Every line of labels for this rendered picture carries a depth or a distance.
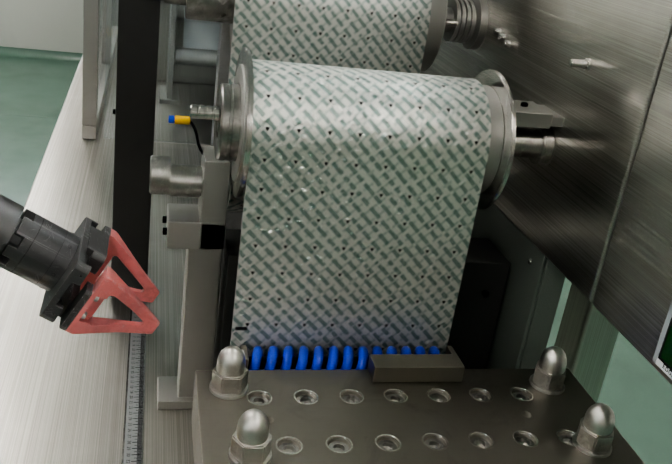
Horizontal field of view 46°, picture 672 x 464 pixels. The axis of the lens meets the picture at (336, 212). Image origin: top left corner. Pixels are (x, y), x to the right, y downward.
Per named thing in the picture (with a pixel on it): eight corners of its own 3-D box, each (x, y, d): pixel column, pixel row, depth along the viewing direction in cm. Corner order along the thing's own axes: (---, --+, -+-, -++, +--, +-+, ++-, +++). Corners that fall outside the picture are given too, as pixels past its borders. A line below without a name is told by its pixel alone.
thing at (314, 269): (229, 354, 81) (245, 187, 74) (443, 354, 87) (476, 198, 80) (229, 357, 81) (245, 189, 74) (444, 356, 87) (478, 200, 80)
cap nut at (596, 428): (564, 432, 75) (576, 393, 73) (599, 431, 76) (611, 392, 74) (583, 458, 72) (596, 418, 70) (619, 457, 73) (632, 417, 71)
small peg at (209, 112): (189, 107, 76) (190, 101, 74) (219, 109, 76) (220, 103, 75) (189, 121, 75) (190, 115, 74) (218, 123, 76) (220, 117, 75)
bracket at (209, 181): (153, 385, 95) (166, 142, 83) (207, 384, 96) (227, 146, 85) (153, 411, 90) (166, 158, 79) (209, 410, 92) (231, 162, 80)
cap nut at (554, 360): (523, 374, 83) (533, 337, 82) (554, 374, 84) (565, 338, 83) (538, 395, 80) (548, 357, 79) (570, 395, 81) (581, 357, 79)
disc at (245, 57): (226, 167, 87) (237, 33, 82) (230, 167, 87) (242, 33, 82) (238, 222, 74) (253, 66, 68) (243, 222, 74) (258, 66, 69)
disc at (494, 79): (444, 179, 93) (469, 55, 88) (448, 179, 93) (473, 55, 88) (492, 232, 80) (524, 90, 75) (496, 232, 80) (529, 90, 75)
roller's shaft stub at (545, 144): (474, 152, 87) (482, 114, 85) (532, 156, 89) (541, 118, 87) (489, 166, 83) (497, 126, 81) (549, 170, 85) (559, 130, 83)
